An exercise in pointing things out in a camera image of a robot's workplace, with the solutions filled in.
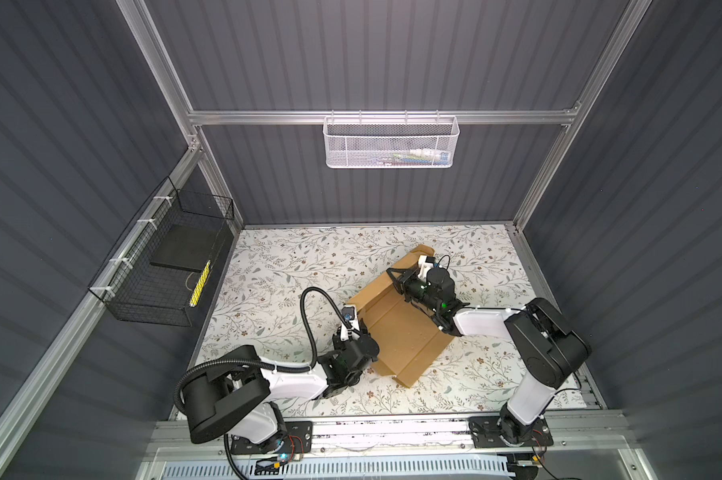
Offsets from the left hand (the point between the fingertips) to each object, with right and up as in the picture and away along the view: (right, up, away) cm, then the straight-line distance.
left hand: (359, 322), depth 85 cm
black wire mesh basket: (-49, +15, -13) cm, 53 cm away
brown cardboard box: (+15, -5, +5) cm, 16 cm away
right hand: (+8, +14, +1) cm, 16 cm away
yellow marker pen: (-38, +11, -15) cm, 43 cm away
